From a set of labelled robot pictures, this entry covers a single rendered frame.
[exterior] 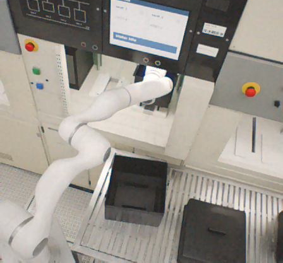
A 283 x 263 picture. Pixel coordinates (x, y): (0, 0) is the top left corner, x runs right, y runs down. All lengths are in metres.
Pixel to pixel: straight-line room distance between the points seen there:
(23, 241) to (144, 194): 0.72
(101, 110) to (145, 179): 0.68
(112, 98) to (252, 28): 0.54
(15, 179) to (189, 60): 1.83
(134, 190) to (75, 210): 0.88
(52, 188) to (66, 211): 1.31
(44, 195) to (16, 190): 1.45
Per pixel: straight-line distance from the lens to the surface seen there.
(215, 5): 1.09
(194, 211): 1.54
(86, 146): 1.10
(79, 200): 2.45
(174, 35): 1.17
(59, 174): 1.12
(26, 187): 2.57
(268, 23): 1.14
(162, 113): 1.78
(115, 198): 1.60
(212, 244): 1.50
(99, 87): 1.88
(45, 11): 1.32
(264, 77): 1.25
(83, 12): 1.24
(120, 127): 1.72
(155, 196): 1.63
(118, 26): 1.21
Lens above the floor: 2.23
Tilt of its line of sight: 51 degrees down
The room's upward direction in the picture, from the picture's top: 9 degrees clockwise
